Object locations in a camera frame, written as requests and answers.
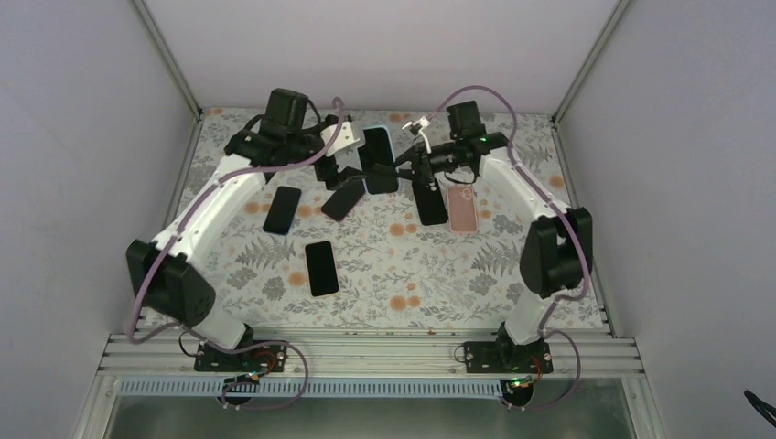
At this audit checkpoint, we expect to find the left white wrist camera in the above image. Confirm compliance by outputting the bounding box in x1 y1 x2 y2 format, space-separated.
320 122 366 156

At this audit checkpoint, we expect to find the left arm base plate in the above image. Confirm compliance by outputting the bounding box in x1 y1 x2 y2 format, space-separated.
193 344 286 373

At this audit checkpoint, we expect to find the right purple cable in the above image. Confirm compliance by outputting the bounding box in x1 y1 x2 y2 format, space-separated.
424 85 592 412

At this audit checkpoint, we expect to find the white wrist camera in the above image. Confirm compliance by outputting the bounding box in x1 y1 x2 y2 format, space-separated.
320 122 366 156
402 116 431 155

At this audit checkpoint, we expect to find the black object at edge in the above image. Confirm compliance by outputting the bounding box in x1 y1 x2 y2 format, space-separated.
743 390 776 427

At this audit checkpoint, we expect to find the aluminium mounting rail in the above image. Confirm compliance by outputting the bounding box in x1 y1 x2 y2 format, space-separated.
98 330 644 399

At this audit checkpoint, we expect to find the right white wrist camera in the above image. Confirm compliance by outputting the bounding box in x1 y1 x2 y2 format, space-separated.
402 116 431 155

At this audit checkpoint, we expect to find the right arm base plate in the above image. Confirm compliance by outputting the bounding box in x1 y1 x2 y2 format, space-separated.
462 339 554 374

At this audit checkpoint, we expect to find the floral table mat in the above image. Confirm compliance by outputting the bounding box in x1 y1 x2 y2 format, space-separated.
143 107 608 331

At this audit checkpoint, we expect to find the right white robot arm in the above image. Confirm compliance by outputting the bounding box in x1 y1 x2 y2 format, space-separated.
394 101 593 372

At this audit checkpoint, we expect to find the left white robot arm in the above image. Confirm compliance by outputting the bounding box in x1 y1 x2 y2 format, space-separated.
125 89 361 370

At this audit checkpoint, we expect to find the black phone case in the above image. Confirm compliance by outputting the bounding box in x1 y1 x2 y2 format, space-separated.
412 179 449 226

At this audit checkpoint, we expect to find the pink phone case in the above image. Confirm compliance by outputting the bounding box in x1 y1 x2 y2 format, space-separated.
447 186 479 234

